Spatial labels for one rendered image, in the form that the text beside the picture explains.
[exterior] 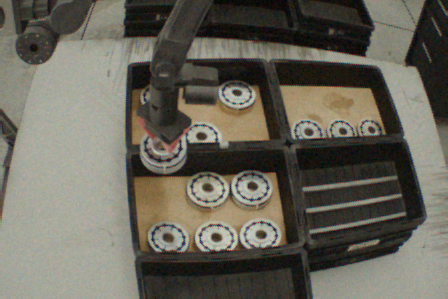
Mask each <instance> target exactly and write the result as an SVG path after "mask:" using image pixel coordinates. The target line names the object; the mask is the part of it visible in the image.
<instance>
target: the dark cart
mask: <svg viewBox="0 0 448 299"><path fill-rule="evenodd" d="M422 7H423V8H422V10H421V13H420V15H419V16H420V17H419V19H418V20H419V21H418V23H417V25H416V29H415V31H414V33H413V34H414V35H413V37H412V40H411V43H410V46H409V48H408V51H407V54H406V57H405V64H406V66H412V67H416V68H417V69H418V73H419V74H420V77H421V81H422V83H423V86H424V88H425V91H426V95H427V97H428V101H429V103H430V107H431V109H432V113H433V116H437V117H444V118H448V0H425V1H424V5H423V6H422Z"/></svg>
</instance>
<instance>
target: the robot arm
mask: <svg viewBox="0 0 448 299"><path fill-rule="evenodd" d="M96 1H97V0H12V1H11V2H12V8H13V15H14V22H15V30H16V34H17V35H20V34H22V35H23V34H24V32H25V29H26V28H27V26H28V23H29V21H34V20H38V18H39V17H44V16H50V15H51V16H50V23H51V24H50V25H52V26H51V27H53V29H54V31H56V32H57V33H59V34H63V35H71V34H72V33H74V32H76V31H77V30H78V29H80V28H81V27H82V24H83V23H84V22H85V19H86V18H87V14H88V12H89V10H90V8H91V6H92V4H93V3H95V2H96ZM212 2H213V0H177V2H176V3H175V6H174V8H173V10H172V12H171V15H170V16H169V18H168V20H167V21H166V23H165V26H164V28H163V30H161V32H160V34H159V35H158V37H157V39H156V42H155V44H154V49H153V55H152V57H151V64H150V71H151V72H152V73H151V74H152V76H151V78H150V100H149V101H147V102H146V103H145V104H144V105H142V106H141V107H140V108H138V109H137V110H136V116H137V117H138V116H139V117H141V118H140V119H138V121H137V123H138V124H139V125H140V127H141V128H142V129H143V131H144V132H145V133H146V134H147V135H148V136H149V137H150V138H151V140H154V139H155V138H156V137H158V138H159V139H161V140H162V143H163V145H164V146H165V148H166V149H167V151H168V153H169V154H171V153H172V152H173V151H174V150H175V149H176V146H177V144H178V143H179V141H180V139H181V138H182V137H183V136H184V135H185V134H186V133H187V132H188V131H189V130H190V127H191V126H192V119H191V118H190V116H188V115H187V114H185V113H184V112H183V111H181V110H180V109H178V106H179V89H180V88H183V91H182V99H185V104H191V105H208V106H216V104H217V97H218V82H219V81H218V71H217V70H216V69H214V68H207V67H200V66H193V63H185V61H186V60H187V58H188V52H189V49H190V47H191V45H192V43H193V41H194V38H195V35H196V33H197V32H198V29H199V27H200V25H201V23H202V21H203V19H204V17H205V15H206V13H207V11H208V9H209V7H210V6H211V3H212Z"/></svg>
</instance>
